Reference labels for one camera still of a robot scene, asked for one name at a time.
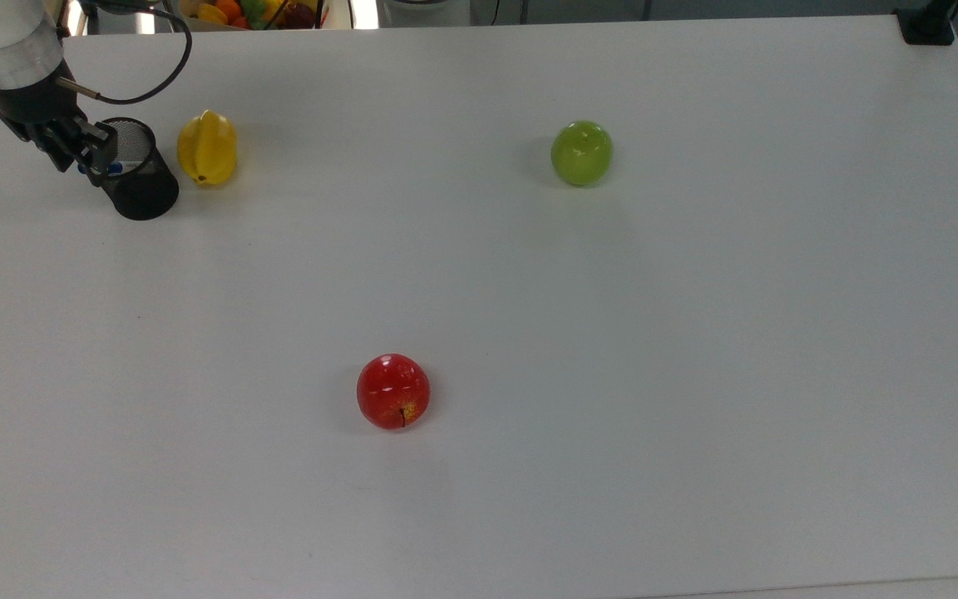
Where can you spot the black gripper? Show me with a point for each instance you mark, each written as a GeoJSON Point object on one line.
{"type": "Point", "coordinates": [34, 108]}

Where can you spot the blue capped white marker pen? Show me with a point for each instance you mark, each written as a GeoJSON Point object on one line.
{"type": "Point", "coordinates": [118, 168]}

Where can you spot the black mesh pen cup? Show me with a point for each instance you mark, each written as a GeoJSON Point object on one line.
{"type": "Point", "coordinates": [146, 195]}

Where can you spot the yellow toy starfruit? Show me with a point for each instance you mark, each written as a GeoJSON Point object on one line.
{"type": "Point", "coordinates": [207, 148]}

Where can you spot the box of toy fruits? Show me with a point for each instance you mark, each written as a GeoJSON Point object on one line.
{"type": "Point", "coordinates": [250, 12]}

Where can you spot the red toy apple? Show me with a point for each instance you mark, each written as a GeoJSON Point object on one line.
{"type": "Point", "coordinates": [393, 391]}

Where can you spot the green toy apple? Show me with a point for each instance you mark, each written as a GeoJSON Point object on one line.
{"type": "Point", "coordinates": [582, 153]}

